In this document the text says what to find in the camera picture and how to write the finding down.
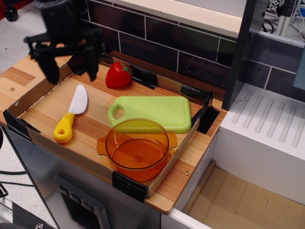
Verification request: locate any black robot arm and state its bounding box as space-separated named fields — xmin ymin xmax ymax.
xmin=24 ymin=0 xmax=103 ymax=84

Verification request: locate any cardboard fence with black tape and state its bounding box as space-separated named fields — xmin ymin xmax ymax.
xmin=0 ymin=51 xmax=226 ymax=212

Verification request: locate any white yellow toy knife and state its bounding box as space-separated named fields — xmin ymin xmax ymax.
xmin=53 ymin=84 xmax=88 ymax=144

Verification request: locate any green plastic cutting board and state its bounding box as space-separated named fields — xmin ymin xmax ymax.
xmin=107 ymin=96 xmax=192 ymax=134

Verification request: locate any red toy strawberry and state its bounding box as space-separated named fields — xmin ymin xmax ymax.
xmin=105 ymin=62 xmax=132 ymax=88

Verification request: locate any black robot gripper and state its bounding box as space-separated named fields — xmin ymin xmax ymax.
xmin=23 ymin=28 xmax=104 ymax=84

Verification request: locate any dark grey vertical post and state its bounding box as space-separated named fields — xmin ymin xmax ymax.
xmin=222 ymin=0 xmax=268 ymax=111

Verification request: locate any black floor cable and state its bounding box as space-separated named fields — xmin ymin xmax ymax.
xmin=0 ymin=170 xmax=34 ymax=187

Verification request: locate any black caster wheel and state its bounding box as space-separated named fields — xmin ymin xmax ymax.
xmin=4 ymin=6 xmax=18 ymax=21

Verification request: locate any white toy sink drainboard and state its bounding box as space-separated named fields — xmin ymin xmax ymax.
xmin=213 ymin=84 xmax=305 ymax=204

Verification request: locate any grey toy oven front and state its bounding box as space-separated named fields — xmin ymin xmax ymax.
xmin=3 ymin=127 xmax=161 ymax=229

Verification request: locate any orange transparent plastic pot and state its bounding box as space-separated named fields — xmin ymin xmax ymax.
xmin=97 ymin=118 xmax=178 ymax=183

